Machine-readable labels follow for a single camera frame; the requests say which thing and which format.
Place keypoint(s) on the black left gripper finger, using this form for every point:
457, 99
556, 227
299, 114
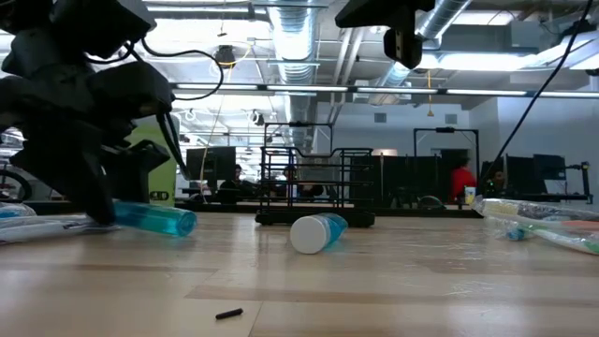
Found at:
135, 173
70, 173

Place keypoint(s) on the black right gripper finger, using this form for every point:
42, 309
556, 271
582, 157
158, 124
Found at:
369, 11

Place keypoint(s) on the blue mouthwash bottle white cap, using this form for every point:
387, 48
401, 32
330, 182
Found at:
313, 233
154, 219

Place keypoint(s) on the purple toothbrush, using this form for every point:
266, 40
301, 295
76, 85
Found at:
37, 229

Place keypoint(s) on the green toothbrush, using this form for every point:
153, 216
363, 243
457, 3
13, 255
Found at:
561, 238

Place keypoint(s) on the orange toothbrush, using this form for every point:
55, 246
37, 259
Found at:
582, 225

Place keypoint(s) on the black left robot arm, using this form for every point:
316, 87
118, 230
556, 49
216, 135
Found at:
93, 23

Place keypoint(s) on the green disinfecting wipes canister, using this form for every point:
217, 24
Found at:
166, 178

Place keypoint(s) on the crumpled clear plastic bag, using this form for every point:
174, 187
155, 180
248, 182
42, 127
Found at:
14, 210

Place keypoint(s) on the black computer monitor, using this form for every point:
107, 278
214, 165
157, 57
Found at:
550, 167
210, 163

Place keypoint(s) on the long ceiling light bar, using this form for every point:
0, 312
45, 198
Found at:
304, 88

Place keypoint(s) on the black partition panel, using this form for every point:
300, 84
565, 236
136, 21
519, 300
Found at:
407, 178

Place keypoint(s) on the black arched table clamp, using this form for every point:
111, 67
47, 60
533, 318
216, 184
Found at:
430, 202

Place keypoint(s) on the yellow white cup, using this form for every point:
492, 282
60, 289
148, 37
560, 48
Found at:
470, 194

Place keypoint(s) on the small black stick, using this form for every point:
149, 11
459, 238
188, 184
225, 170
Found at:
229, 313

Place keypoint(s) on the silver ceiling duct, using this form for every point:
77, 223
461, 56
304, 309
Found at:
295, 37
444, 11

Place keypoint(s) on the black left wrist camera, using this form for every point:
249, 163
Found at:
131, 89

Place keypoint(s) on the black metal frame stand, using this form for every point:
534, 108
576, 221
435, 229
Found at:
444, 130

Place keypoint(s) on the black ceiling camera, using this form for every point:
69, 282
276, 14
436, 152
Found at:
225, 56

